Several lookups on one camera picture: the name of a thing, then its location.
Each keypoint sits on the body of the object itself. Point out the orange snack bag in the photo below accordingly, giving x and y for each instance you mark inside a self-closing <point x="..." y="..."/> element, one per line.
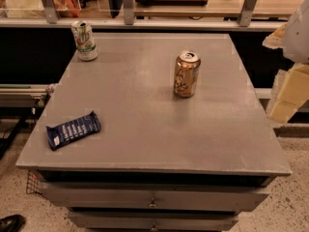
<point x="67" y="8"/>

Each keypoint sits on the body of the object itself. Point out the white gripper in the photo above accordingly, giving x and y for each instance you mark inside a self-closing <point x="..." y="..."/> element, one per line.
<point x="297" y="36"/>

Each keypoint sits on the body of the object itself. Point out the metal shelf rail frame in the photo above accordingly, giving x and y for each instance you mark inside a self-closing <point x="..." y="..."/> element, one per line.
<point x="218" y="15"/>

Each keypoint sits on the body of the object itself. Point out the gold soda can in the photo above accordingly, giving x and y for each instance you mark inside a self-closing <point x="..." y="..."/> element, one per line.
<point x="186" y="73"/>

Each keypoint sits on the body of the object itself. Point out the black shoe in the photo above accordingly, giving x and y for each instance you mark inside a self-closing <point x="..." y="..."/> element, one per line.
<point x="12" y="223"/>

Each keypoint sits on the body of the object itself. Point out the blue rxbar blueberry wrapper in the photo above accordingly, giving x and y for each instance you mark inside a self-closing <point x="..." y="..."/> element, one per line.
<point x="71" y="131"/>

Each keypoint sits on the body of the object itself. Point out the grey drawer cabinet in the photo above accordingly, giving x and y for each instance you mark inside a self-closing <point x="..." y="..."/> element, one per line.
<point x="160" y="163"/>

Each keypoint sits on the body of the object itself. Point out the wire mesh basket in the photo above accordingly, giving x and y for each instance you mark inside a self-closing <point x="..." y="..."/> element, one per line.
<point x="32" y="184"/>

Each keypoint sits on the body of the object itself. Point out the white green soda can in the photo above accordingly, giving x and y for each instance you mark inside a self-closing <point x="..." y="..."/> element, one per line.
<point x="84" y="40"/>

